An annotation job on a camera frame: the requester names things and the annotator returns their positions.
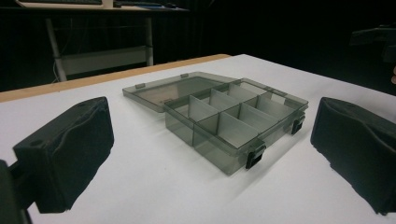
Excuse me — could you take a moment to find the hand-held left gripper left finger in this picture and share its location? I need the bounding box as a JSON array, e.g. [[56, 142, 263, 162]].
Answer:
[[12, 96, 115, 215]]

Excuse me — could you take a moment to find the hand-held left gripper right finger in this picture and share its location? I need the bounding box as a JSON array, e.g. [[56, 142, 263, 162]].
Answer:
[[310, 96, 396, 217]]

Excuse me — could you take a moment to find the white metal-framed desk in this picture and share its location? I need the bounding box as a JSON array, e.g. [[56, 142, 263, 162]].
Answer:
[[13, 0, 191, 83]]

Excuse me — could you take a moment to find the grey transparent compartment box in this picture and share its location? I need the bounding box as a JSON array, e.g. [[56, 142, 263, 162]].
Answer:
[[121, 71, 309, 176]]

